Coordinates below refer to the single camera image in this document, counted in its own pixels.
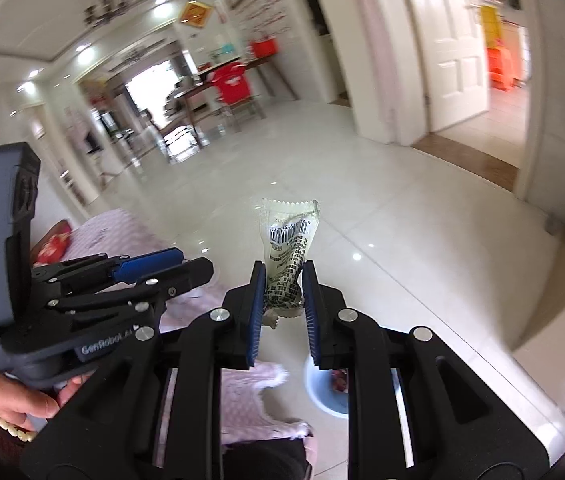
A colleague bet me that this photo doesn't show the person's left hand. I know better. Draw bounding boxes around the person's left hand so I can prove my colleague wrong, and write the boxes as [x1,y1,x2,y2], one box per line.
[0,371,99,434]

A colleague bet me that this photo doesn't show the person's dark pants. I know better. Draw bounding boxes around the person's dark pants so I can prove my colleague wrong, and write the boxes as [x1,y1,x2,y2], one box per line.
[219,437,314,480]

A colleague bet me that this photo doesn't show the pink checkered round mat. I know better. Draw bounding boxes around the pink checkered round mat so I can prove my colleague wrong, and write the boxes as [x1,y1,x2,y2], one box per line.
[65,209,319,466]

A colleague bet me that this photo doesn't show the wooden chair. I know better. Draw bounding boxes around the wooden chair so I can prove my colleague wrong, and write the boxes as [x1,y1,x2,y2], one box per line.
[161,94,204,162]

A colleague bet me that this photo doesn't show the large dark chandelier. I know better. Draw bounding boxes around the large dark chandelier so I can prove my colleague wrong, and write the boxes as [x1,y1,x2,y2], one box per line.
[84,0,134,27]

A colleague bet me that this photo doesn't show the red covered chair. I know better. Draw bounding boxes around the red covered chair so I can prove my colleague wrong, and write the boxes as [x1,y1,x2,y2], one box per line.
[212,62,266,122]

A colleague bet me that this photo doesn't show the orange plastic stool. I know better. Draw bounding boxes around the orange plastic stool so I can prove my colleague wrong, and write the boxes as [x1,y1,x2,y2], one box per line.
[483,5,516,92]

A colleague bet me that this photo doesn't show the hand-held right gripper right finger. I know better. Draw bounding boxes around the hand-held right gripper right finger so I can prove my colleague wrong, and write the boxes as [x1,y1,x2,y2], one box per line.
[302,260,549,480]

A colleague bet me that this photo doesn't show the red basket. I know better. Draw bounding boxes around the red basket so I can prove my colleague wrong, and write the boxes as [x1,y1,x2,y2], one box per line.
[251,34,280,59]

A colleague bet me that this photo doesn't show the wooden dining table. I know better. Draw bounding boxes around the wooden dining table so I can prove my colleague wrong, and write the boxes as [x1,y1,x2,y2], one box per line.
[166,56,284,147]

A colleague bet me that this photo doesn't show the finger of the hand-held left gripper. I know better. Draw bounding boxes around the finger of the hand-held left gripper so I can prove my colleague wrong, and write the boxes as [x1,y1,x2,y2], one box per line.
[48,257,215,312]
[31,247,184,287]

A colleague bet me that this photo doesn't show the white panel door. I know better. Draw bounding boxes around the white panel door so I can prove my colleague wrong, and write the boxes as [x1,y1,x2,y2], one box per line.
[396,0,491,134]

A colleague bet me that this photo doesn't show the gold diamond wall decoration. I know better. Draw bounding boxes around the gold diamond wall decoration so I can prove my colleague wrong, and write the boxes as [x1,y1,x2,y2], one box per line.
[177,2,214,29]

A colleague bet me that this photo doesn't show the red shirt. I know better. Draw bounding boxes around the red shirt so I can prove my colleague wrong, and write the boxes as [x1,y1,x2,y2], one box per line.
[209,62,254,104]

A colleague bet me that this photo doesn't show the red snack bag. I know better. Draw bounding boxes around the red snack bag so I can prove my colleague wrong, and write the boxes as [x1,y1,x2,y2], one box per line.
[32,219,72,266]

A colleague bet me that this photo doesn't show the cream printed wrapper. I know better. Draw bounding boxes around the cream printed wrapper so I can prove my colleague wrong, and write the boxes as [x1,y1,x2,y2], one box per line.
[257,198,323,330]

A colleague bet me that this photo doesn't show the light blue plastic bin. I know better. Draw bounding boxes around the light blue plastic bin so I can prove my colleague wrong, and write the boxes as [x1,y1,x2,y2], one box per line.
[302,357,351,419]

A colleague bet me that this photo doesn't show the small dark chandelier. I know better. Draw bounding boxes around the small dark chandelier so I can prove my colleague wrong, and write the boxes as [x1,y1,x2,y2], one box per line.
[121,46,152,64]

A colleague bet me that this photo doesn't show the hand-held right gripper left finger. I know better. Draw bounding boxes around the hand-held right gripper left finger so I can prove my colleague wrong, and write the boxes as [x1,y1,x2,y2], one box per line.
[21,260,268,480]

